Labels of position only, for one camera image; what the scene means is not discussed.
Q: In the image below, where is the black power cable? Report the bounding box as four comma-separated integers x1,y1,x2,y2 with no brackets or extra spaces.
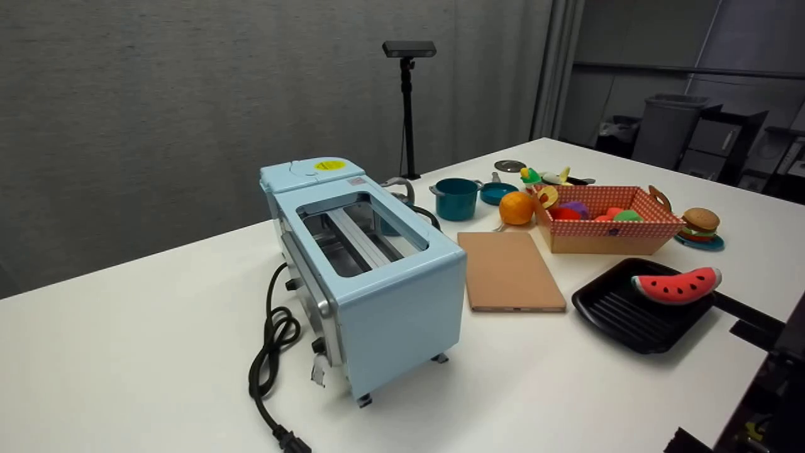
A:
245,262,313,453

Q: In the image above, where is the black chair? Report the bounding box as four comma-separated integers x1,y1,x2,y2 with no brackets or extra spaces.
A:
678,105,769,185

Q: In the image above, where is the brown cutting board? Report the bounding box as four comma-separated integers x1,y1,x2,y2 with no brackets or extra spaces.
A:
454,229,570,317

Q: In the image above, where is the green yellow toy vegetable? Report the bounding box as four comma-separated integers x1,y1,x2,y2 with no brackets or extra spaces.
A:
518,164,572,189

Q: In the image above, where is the brown checkered box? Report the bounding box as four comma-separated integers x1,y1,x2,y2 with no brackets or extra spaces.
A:
531,183,684,257

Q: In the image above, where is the black stand with pole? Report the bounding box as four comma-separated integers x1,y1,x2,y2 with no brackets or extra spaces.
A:
380,37,438,182

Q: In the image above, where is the orange toy fruit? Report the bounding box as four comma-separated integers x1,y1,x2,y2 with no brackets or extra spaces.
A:
497,189,538,229

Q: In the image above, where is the red watermelon slice toy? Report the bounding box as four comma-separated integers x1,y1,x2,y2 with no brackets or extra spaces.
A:
629,265,725,306

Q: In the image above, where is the light blue toaster oven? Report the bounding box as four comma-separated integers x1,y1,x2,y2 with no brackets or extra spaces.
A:
257,153,468,411

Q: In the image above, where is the small teal plate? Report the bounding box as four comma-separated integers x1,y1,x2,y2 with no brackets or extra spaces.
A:
672,229,727,253

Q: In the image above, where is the toy burger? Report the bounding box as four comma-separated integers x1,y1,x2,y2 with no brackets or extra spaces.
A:
676,205,721,247

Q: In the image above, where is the grey bin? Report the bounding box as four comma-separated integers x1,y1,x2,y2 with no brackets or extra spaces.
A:
632,92,725,170

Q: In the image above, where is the teal toy lid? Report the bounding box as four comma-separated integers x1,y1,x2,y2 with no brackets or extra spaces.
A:
478,170,520,209

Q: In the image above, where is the black ridged tray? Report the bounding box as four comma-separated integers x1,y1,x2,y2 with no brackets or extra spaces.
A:
570,257,725,358

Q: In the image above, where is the teal toy pot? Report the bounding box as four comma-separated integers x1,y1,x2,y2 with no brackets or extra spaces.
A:
428,175,484,224

